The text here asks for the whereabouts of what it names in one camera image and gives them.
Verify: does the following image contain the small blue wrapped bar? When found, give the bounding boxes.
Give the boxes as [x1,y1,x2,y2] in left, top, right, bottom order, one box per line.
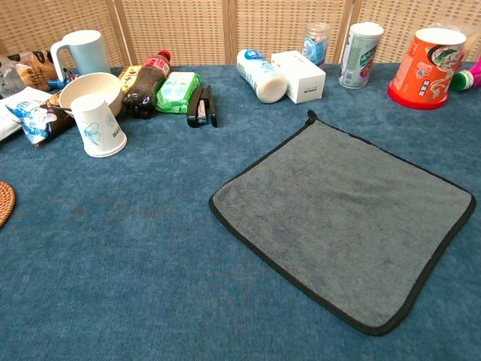
[47,67,82,91]

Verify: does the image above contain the yellow and red snack box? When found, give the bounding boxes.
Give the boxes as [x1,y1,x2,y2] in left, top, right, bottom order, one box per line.
[118,65,144,95]

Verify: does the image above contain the black stapler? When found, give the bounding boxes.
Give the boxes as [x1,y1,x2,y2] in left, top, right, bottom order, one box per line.
[186,84,219,129]

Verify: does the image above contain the woven bamboo folding screen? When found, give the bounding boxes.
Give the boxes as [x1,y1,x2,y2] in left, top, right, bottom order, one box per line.
[0,0,481,68]

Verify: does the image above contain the beige bowl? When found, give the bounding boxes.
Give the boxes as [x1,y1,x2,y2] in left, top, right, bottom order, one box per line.
[58,71,123,118]

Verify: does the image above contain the blue and brown snack bag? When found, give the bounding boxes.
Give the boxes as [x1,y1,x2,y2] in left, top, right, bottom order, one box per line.
[5,92,76,148]

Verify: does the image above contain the white snack bag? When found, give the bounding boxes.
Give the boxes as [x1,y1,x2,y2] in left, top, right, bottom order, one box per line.
[0,86,52,142]

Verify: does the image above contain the clear plastic package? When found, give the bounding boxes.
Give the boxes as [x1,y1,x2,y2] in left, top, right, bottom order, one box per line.
[428,17,481,64]

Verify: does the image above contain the clear plastic jar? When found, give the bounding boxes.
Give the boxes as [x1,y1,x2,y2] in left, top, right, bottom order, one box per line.
[302,22,331,71]

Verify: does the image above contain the green wet wipes pack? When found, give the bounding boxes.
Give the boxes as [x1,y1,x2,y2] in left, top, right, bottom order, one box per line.
[155,71,201,115]

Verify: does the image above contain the colourful feather shuttlecock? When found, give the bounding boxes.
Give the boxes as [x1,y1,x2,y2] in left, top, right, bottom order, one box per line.
[449,56,481,93]

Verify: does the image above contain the white bottle with blue label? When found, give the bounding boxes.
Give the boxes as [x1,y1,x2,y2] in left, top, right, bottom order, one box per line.
[235,49,289,105]

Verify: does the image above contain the cola bottle with red label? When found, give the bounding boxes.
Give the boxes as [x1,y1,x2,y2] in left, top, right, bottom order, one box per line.
[121,49,172,120]

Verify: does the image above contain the blue tablecloth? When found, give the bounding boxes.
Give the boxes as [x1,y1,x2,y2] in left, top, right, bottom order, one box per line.
[0,62,481,361]

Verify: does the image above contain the grey microfibre cloth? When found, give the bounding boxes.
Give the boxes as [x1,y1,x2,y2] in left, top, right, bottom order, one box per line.
[208,109,477,336]

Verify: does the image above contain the orange instant noodle cup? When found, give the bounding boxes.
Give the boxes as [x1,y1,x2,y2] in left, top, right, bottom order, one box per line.
[387,27,467,111]

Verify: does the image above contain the round woven rattan coaster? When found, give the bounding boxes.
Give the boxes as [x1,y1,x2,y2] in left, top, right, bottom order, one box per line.
[0,180,17,229]

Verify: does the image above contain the clear bag with brown bread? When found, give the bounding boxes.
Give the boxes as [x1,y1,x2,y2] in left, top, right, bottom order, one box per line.
[0,50,57,99]

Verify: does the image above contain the paper cup with blue print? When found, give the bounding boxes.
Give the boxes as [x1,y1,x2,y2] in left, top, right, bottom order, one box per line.
[69,93,128,158]

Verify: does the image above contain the light blue mug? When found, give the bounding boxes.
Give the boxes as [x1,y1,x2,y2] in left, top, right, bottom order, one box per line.
[50,29,112,82]

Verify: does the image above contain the white cardboard box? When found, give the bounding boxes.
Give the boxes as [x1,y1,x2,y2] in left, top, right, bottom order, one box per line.
[271,50,327,105]

